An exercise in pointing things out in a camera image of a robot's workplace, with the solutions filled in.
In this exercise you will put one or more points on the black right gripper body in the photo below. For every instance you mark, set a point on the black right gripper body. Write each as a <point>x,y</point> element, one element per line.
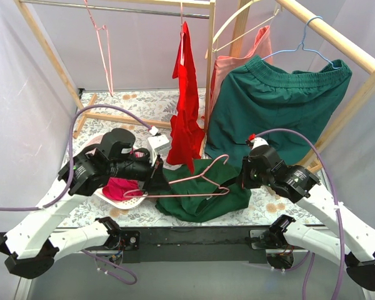
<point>244,179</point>

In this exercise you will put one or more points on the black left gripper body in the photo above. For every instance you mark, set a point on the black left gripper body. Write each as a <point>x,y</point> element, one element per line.
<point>157,174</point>

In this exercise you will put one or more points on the red t shirt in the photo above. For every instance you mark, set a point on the red t shirt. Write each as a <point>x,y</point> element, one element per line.
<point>186,134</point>

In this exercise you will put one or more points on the green t shirt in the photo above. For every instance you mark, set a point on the green t shirt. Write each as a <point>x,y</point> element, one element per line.
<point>198,200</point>

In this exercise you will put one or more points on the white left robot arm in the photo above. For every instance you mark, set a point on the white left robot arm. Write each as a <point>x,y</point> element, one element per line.
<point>33,246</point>

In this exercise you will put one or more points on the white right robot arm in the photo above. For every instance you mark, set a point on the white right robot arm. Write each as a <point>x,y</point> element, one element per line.
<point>352,242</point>

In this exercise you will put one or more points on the magenta pink shirt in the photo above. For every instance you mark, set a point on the magenta pink shirt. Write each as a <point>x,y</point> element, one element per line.
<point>117,187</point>

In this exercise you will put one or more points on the pink hanger holding red shirt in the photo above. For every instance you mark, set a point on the pink hanger holding red shirt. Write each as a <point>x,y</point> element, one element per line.
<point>181,4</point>

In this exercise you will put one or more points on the floral patterned table mat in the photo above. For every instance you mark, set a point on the floral patterned table mat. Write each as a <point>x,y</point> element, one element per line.
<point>264,205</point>

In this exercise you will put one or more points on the white plastic laundry basket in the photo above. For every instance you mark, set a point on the white plastic laundry basket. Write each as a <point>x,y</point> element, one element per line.
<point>124,205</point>

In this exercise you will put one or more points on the left wooden clothes rack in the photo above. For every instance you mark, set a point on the left wooden clothes rack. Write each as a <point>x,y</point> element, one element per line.
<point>210,6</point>

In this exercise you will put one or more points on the wooden clothes rack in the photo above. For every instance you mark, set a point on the wooden clothes rack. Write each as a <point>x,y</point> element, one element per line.
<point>210,6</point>
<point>360,57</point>

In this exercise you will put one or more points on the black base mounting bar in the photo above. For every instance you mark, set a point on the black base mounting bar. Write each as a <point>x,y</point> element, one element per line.
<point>195,244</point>

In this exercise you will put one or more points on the dark green shorts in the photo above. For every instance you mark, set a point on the dark green shorts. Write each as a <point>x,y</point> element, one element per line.
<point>258,96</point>

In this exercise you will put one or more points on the salmon pink garment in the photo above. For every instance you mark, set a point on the salmon pink garment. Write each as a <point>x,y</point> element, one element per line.
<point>223,65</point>

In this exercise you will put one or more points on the right wooden clothes rack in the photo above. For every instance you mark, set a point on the right wooden clothes rack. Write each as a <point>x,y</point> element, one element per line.
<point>360,57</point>

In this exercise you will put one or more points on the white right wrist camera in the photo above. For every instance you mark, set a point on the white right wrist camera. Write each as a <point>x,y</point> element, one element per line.
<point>254,142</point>

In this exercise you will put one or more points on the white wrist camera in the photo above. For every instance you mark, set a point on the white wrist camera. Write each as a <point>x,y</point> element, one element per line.
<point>254,142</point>
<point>157,143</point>

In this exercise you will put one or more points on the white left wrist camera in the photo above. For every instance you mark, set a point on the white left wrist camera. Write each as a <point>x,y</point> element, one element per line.
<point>157,143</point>

